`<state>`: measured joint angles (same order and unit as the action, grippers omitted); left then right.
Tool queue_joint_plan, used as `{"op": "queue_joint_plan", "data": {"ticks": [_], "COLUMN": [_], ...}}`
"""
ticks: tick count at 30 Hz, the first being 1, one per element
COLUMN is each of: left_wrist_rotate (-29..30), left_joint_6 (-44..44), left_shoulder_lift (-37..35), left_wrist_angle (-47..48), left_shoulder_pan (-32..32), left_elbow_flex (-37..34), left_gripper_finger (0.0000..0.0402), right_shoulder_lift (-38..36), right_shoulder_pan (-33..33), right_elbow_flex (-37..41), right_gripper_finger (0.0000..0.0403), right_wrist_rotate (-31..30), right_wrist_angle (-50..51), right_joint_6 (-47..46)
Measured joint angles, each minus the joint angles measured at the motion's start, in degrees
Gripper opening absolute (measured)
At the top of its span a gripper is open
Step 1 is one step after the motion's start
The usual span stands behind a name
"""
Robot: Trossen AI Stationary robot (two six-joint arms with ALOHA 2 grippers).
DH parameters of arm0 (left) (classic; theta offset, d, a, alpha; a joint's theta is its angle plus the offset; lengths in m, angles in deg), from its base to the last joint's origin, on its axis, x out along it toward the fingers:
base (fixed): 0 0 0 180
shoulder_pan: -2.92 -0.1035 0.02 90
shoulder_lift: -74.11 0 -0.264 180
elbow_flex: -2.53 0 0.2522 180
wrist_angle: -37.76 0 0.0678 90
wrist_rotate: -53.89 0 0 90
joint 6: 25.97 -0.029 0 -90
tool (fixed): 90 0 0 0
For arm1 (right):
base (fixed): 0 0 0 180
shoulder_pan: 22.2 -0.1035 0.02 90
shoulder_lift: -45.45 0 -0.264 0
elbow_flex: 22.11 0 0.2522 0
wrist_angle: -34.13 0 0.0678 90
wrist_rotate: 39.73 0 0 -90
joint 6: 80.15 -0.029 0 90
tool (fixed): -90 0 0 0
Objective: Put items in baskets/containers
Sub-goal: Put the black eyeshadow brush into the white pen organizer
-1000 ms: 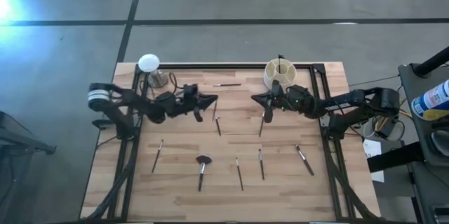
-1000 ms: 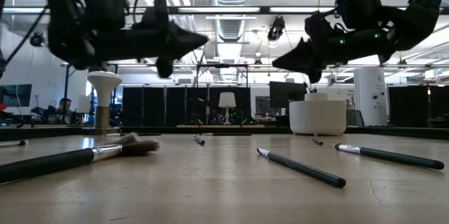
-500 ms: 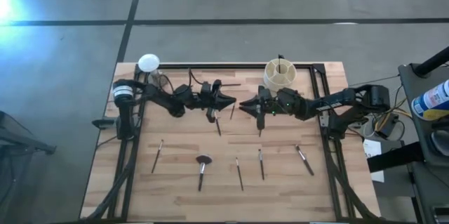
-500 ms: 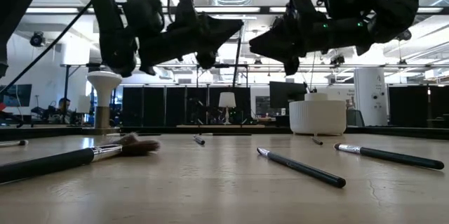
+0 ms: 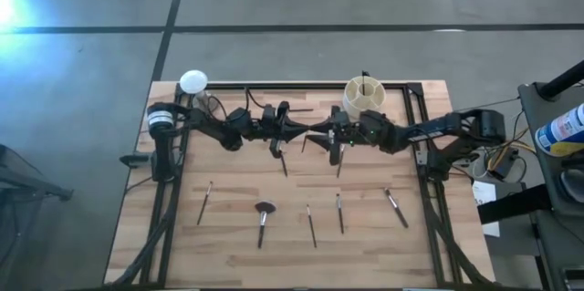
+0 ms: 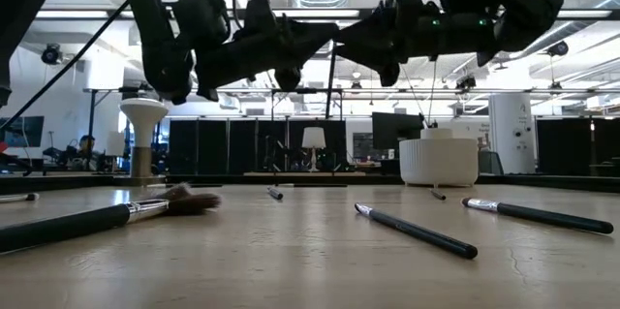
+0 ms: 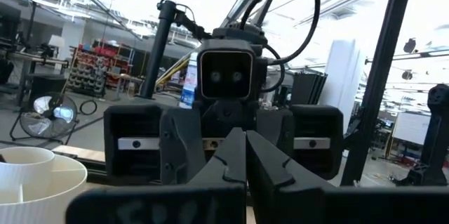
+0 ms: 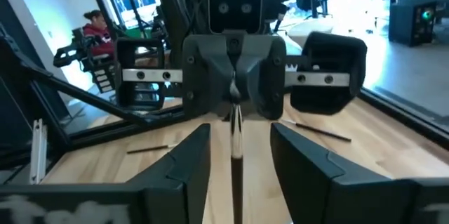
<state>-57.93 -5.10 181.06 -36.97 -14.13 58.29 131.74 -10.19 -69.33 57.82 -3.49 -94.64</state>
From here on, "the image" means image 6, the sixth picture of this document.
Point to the black partition panel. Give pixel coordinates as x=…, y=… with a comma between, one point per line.
x=567, y=146
x=184, y=149

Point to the small white shade lamp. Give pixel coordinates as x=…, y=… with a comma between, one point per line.
x=314, y=137

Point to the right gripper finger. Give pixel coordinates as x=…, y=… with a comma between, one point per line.
x=370, y=30
x=368, y=53

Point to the person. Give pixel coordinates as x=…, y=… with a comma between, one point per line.
x=87, y=144

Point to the black table frame rail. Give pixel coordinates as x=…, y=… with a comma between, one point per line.
x=368, y=179

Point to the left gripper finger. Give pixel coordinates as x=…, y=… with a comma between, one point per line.
x=315, y=32
x=310, y=50

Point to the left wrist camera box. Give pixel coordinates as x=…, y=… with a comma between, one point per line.
x=201, y=21

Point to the large fluffy powder brush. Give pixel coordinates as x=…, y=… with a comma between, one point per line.
x=72, y=224

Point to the black ceiling-mounted camera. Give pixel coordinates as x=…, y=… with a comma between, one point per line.
x=51, y=53
x=558, y=48

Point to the white cylindrical column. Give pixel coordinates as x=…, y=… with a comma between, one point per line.
x=512, y=134

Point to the thin black liner brush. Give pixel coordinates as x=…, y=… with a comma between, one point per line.
x=416, y=231

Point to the dark wall screen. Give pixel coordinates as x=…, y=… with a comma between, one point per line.
x=24, y=131

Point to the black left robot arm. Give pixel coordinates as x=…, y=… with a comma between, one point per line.
x=160, y=57

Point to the black brush silver ferrule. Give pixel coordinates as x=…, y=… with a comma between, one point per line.
x=542, y=216

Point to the grey chair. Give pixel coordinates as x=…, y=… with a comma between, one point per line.
x=490, y=163

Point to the white ribbed brush holder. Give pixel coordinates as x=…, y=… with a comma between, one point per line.
x=438, y=163

